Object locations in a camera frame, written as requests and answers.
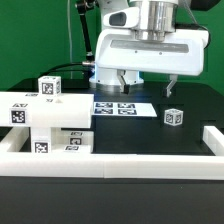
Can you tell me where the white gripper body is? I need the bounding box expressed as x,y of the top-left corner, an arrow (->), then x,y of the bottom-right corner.
96,6 -> 210,76

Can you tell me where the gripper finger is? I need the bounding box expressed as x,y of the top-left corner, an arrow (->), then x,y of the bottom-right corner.
163,75 -> 178,98
117,70 -> 130,94

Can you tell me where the white tagged cube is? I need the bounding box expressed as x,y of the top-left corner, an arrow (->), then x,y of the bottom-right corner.
164,108 -> 183,126
38,76 -> 61,96

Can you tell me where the white chair seat block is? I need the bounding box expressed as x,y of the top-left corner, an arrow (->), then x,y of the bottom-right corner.
30,127 -> 51,153

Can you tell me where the white chair back frame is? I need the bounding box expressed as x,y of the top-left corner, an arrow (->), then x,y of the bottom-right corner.
0,92 -> 94,128

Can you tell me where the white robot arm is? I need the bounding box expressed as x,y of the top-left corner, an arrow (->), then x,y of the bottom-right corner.
90,0 -> 221,96

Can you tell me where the white tag marker sheet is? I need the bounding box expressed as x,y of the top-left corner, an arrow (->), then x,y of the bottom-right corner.
94,102 -> 157,117

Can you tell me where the black cable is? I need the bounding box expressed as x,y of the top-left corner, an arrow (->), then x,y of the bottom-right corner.
38,61 -> 96,80

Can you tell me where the white hanging cable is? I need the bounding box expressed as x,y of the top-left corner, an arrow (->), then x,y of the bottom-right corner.
66,0 -> 74,80

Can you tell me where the white U-shaped fence frame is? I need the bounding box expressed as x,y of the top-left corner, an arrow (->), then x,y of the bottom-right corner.
0,126 -> 224,180

